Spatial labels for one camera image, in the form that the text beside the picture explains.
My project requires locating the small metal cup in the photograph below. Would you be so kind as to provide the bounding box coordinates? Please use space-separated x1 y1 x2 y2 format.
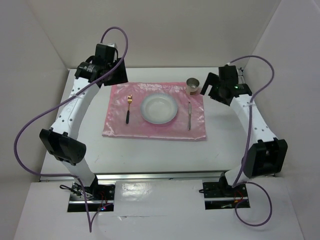
185 77 200 96

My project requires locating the silver table knife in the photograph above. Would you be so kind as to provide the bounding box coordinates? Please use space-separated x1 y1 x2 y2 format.
187 101 192 131

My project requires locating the gold fork dark handle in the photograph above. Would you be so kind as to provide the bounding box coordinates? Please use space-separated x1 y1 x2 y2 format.
125 94 133 124

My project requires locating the pink rose satin cloth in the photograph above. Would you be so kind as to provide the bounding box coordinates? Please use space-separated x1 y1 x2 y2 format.
102 82 206 141

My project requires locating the white round plate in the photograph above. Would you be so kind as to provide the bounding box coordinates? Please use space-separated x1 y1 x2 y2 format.
140 93 178 125

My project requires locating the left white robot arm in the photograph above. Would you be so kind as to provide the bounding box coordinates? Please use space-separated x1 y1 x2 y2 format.
39 43 128 200

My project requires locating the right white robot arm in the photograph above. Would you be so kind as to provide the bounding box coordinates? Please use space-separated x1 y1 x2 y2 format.
200 65 288 197

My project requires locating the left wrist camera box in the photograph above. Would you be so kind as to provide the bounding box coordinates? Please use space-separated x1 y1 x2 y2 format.
107 43 118 49

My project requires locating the aluminium front rail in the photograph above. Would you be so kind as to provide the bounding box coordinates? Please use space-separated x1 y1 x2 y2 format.
38 169 276 183

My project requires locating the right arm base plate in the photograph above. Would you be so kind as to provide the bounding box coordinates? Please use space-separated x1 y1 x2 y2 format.
198 181 251 210

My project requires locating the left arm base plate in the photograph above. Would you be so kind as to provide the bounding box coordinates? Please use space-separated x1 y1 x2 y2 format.
59 183 116 213

